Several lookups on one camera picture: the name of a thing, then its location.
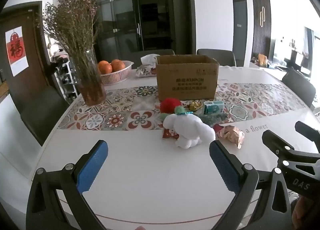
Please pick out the green knitted cloth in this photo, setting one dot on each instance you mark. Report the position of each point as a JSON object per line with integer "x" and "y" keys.
{"x": 212, "y": 119}

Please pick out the red plush ball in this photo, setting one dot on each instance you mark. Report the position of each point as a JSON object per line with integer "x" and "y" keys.
{"x": 170, "y": 105}

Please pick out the white plush toy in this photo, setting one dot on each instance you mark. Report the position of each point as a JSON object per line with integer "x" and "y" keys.
{"x": 187, "y": 127}

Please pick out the pink gold foil wrapper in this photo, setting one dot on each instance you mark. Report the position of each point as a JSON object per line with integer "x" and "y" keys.
{"x": 232, "y": 135}

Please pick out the orange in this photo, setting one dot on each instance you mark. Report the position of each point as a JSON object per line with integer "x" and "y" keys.
{"x": 104, "y": 67}
{"x": 118, "y": 65}

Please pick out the white basket of oranges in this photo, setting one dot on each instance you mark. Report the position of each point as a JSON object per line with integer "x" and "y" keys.
{"x": 115, "y": 77}

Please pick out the brown cardboard box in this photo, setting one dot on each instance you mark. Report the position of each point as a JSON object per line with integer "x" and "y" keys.
{"x": 187, "y": 82}

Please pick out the black framed glass door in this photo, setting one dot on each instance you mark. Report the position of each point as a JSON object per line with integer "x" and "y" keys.
{"x": 125, "y": 15}

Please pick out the brown paper bag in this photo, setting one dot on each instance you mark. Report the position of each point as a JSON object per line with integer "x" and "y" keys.
{"x": 262, "y": 59}

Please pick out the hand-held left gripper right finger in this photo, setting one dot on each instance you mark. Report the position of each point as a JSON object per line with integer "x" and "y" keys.
{"x": 225, "y": 167}

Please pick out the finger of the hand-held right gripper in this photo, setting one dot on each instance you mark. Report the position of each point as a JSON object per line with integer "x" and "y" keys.
{"x": 306, "y": 130}
{"x": 275, "y": 141}

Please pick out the red and white door poster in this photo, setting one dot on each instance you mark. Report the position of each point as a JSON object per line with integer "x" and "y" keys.
{"x": 16, "y": 50}

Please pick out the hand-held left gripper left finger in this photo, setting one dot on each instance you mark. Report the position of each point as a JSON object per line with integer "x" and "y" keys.
{"x": 92, "y": 167}

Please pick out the floral tissue box cover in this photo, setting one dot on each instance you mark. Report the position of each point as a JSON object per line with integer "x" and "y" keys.
{"x": 147, "y": 70}

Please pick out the small gold yellow toy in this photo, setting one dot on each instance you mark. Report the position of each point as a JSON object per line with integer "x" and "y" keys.
{"x": 195, "y": 106}

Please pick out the dried flower bouquet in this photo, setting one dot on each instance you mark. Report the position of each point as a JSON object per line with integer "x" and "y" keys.
{"x": 72, "y": 25}

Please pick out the dark slatted wall panel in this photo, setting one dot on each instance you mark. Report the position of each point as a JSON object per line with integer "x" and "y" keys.
{"x": 261, "y": 22}

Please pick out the tile patterned white tablecloth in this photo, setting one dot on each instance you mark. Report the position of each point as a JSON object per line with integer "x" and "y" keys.
{"x": 150, "y": 160}

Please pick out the white sideboard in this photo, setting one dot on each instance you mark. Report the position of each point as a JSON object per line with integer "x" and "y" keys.
{"x": 270, "y": 71}

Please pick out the glass vase dried flowers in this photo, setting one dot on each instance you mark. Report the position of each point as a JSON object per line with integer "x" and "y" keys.
{"x": 35, "y": 52}

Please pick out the white shoe rack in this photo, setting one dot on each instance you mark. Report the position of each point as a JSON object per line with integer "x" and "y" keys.
{"x": 65, "y": 77}

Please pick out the small red packet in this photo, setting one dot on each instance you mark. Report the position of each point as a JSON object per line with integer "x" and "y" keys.
{"x": 218, "y": 128}

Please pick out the dark grey interior door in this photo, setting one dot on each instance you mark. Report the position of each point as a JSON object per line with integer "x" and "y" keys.
{"x": 241, "y": 32}

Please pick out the teal tissue packet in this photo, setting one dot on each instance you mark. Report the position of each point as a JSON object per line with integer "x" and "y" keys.
{"x": 213, "y": 107}

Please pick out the glass vase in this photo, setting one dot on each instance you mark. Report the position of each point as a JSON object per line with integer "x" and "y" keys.
{"x": 90, "y": 90}

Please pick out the red printed snack packet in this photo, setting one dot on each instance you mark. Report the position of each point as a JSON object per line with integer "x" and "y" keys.
{"x": 170, "y": 134}

